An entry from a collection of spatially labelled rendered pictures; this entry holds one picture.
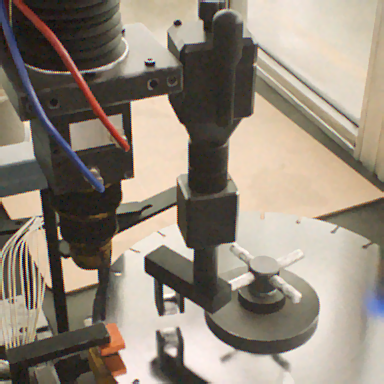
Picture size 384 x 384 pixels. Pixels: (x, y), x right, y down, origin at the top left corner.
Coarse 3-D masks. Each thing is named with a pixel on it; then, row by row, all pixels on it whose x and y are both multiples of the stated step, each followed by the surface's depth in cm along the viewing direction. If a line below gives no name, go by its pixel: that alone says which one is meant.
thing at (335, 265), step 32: (256, 224) 89; (288, 224) 89; (320, 224) 89; (128, 256) 84; (192, 256) 84; (224, 256) 84; (320, 256) 84; (352, 256) 84; (128, 288) 80; (320, 288) 80; (352, 288) 80; (96, 320) 76; (128, 320) 76; (160, 320) 76; (192, 320) 76; (320, 320) 76; (352, 320) 76; (128, 352) 73; (160, 352) 73; (192, 352) 73; (224, 352) 73; (256, 352) 73; (288, 352) 73; (320, 352) 73; (352, 352) 73
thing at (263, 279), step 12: (240, 252) 77; (300, 252) 77; (252, 264) 74; (264, 264) 74; (276, 264) 74; (288, 264) 76; (252, 276) 74; (264, 276) 73; (276, 276) 74; (252, 288) 75; (264, 288) 74; (276, 288) 75; (288, 288) 72
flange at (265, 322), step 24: (240, 288) 76; (312, 288) 78; (216, 312) 76; (240, 312) 75; (264, 312) 75; (288, 312) 75; (312, 312) 76; (240, 336) 73; (264, 336) 73; (288, 336) 73
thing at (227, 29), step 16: (224, 16) 51; (240, 16) 51; (224, 32) 51; (240, 32) 51; (224, 48) 51; (240, 48) 52; (224, 64) 52; (224, 80) 53; (224, 96) 54; (224, 112) 55
